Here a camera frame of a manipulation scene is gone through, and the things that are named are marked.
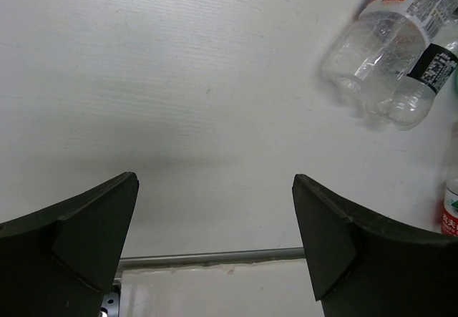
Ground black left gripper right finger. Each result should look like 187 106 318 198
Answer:
292 174 457 316

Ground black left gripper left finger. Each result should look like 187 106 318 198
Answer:
1 172 139 316

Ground clear bottle red label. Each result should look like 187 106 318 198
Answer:
438 152 458 238

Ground clear bottle white orange label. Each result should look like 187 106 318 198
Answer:
322 0 457 125

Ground clear Pepsi bottle black label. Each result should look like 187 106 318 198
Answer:
388 40 457 130

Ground metal table edge rail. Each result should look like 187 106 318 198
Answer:
118 247 305 273

